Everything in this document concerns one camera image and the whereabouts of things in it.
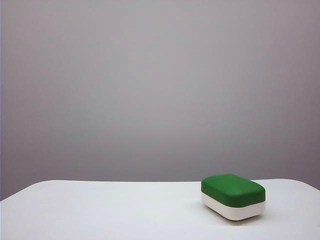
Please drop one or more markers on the green and white foam mahjong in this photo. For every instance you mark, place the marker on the green and white foam mahjong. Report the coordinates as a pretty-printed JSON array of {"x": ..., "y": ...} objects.
[{"x": 232, "y": 193}]

